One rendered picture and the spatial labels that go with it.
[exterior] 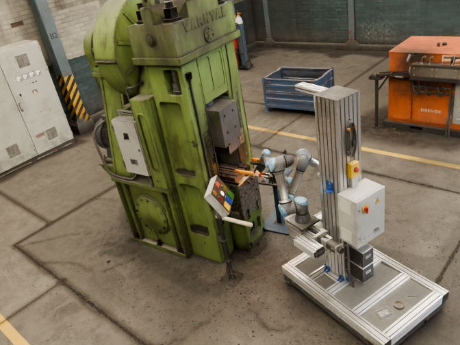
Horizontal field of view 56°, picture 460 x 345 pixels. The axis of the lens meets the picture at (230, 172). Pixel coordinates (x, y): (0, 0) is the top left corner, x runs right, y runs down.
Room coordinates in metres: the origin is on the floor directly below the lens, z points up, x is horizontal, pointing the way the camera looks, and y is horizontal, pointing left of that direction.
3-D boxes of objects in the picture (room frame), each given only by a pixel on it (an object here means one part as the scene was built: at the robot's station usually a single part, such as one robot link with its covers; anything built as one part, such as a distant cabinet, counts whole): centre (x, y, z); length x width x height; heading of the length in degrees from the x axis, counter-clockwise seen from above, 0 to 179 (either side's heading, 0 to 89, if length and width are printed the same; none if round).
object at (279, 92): (8.03, -1.62, 0.36); 1.20 x 0.80 x 0.72; 49
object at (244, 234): (4.22, 0.04, 0.23); 0.55 x 0.37 x 0.47; 51
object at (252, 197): (4.22, 0.04, 0.69); 0.56 x 0.38 x 0.45; 51
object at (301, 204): (3.24, -0.58, 0.98); 0.13 x 0.12 x 0.14; 97
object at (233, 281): (3.55, 0.19, 0.05); 0.22 x 0.22 x 0.09; 51
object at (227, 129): (4.20, 0.04, 1.56); 0.42 x 0.39 x 0.40; 51
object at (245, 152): (4.56, -0.06, 1.15); 0.44 x 0.26 x 2.30; 51
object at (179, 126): (4.04, 0.36, 1.15); 0.44 x 0.26 x 2.30; 51
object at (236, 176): (4.17, 0.07, 0.96); 0.42 x 0.20 x 0.09; 51
